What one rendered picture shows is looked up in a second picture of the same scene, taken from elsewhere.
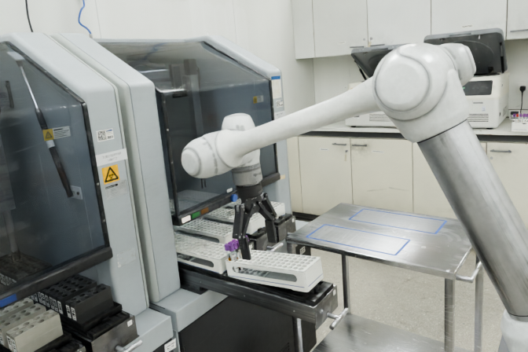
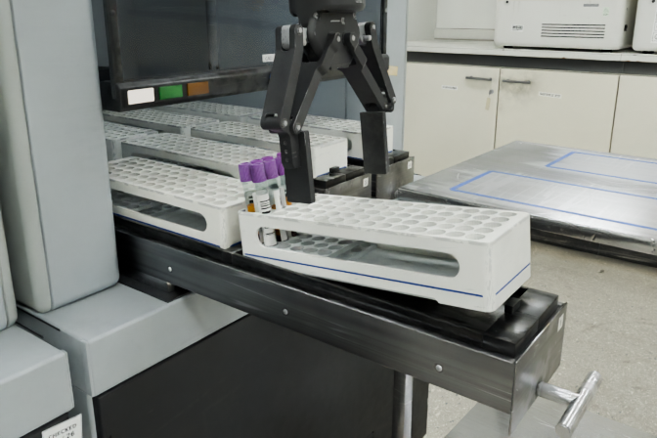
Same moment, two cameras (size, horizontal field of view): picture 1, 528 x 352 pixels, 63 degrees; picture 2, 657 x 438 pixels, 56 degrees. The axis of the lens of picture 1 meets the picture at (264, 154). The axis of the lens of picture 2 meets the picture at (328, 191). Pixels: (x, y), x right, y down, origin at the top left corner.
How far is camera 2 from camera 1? 71 cm
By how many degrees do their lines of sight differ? 5
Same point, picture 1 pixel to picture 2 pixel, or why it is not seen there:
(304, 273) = (489, 250)
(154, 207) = (41, 36)
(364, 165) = (520, 119)
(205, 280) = (181, 266)
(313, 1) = not seen: outside the picture
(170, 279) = (89, 255)
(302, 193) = not seen: hidden behind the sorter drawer
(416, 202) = not seen: hidden behind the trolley
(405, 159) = (600, 110)
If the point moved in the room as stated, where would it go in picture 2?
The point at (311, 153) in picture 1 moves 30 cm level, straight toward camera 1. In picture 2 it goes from (425, 94) to (427, 103)
